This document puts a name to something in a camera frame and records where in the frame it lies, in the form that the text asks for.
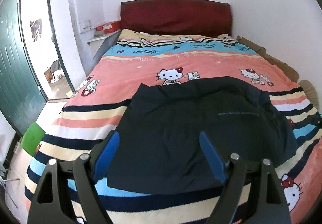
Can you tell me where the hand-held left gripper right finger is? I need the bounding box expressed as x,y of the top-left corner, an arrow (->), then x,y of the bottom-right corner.
199,131 -> 292,224

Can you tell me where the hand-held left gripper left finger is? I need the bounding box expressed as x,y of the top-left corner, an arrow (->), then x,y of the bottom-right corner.
26,130 -> 120,224

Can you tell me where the dark navy jacket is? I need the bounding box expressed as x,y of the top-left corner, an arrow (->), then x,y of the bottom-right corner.
107,76 -> 298,195

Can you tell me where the green plastic stool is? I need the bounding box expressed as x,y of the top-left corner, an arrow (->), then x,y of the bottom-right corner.
21,122 -> 46,156

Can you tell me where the striped cartoon cat blanket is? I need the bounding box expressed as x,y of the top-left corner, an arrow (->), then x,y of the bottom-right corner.
24,28 -> 322,224

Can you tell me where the grey leaning board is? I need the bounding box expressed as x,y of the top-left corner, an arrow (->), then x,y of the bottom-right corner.
93,33 -> 120,63

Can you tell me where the brown cardboard sheet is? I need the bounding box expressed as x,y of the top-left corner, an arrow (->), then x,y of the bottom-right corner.
236,35 -> 300,81

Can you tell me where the beige cushion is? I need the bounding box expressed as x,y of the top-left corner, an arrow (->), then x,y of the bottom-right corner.
299,79 -> 320,109

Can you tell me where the green metal door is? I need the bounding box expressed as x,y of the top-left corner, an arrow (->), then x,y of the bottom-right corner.
0,0 -> 48,136

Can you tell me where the red box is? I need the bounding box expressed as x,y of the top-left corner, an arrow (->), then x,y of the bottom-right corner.
96,21 -> 121,31

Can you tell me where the dark red headboard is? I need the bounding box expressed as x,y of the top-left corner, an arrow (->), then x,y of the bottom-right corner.
120,0 -> 232,38

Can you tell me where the metal rod frame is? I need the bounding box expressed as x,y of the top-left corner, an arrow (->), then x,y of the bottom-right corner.
0,161 -> 19,208

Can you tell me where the white wall shelf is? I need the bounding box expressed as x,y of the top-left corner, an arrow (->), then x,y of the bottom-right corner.
87,30 -> 121,44

